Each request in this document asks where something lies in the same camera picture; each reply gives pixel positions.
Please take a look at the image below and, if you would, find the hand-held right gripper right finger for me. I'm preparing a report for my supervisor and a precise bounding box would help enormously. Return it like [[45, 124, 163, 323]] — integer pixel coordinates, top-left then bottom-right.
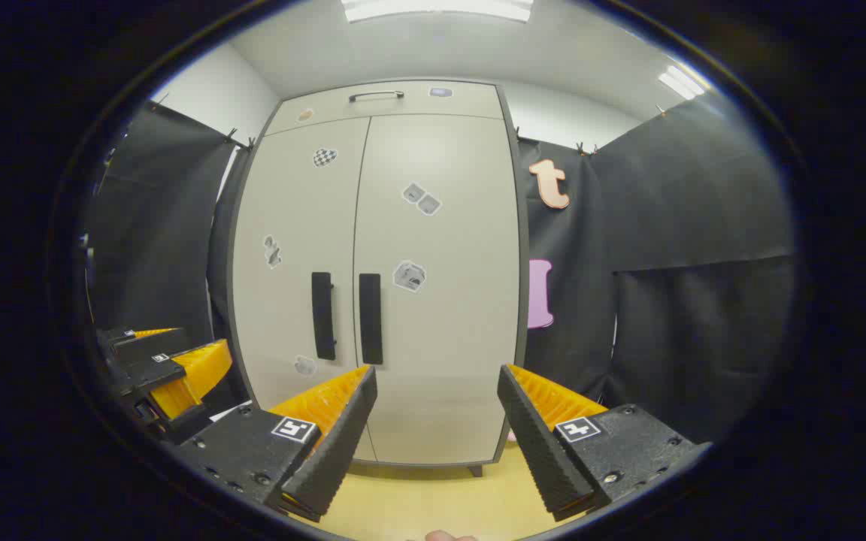
[[498, 364, 712, 523]]

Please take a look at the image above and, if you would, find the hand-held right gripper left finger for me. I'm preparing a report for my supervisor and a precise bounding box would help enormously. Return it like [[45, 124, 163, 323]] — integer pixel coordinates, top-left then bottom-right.
[[177, 365, 378, 523]]

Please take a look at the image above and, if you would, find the black door handle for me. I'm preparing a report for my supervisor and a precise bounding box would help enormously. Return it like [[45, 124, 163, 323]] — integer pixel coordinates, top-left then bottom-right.
[[359, 273, 384, 366], [310, 271, 337, 361]]

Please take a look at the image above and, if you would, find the grey shoe cabinet door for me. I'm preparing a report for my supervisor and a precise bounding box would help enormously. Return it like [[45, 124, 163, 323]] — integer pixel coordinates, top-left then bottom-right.
[[353, 113, 522, 465], [232, 116, 378, 463]]

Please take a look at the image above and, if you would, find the grey double-door shoe cabinet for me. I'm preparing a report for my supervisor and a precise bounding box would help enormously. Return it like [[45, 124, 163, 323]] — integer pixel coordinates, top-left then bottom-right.
[[227, 78, 530, 478]]

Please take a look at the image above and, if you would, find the grey cabinet top drawer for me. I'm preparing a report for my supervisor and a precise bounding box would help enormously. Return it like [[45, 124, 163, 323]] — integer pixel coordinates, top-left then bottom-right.
[[264, 80, 505, 138]]

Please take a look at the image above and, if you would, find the black backdrop cloth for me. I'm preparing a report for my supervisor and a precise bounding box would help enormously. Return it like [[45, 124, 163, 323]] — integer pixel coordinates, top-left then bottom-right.
[[86, 94, 796, 444]]

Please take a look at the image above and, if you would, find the small ceiling light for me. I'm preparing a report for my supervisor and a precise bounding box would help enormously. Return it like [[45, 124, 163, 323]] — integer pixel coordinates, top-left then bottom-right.
[[657, 65, 706, 101]]

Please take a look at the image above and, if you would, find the long ceiling light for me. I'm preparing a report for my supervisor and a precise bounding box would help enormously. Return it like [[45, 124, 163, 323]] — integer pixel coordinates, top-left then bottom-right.
[[341, 0, 535, 23]]

